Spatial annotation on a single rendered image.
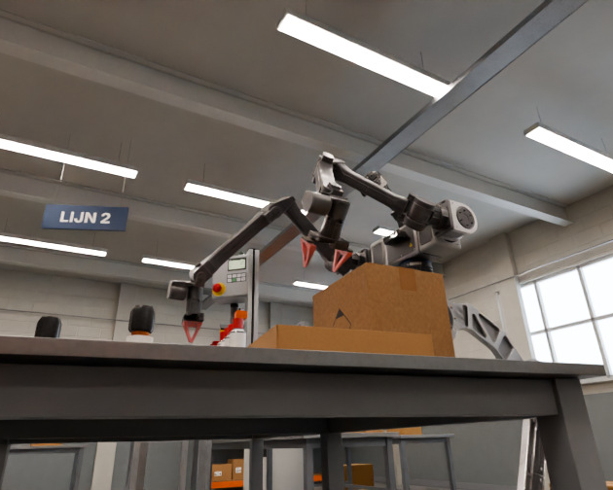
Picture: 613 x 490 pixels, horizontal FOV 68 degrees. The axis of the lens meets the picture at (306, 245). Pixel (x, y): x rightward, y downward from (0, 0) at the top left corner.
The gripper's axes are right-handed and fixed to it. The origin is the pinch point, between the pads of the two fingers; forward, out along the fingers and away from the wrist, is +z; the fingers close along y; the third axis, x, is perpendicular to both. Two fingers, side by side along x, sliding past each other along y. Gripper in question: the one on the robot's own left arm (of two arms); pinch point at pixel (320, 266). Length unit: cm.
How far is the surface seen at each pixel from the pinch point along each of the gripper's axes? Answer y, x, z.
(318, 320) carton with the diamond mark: -2.5, 3.8, 14.6
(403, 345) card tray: 17, 58, -6
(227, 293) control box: 1, -64, 36
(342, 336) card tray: 27, 56, -6
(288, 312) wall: -423, -771, 335
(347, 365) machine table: 28, 61, -4
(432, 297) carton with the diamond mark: -19.6, 24.7, -3.8
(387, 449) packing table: -166, -107, 157
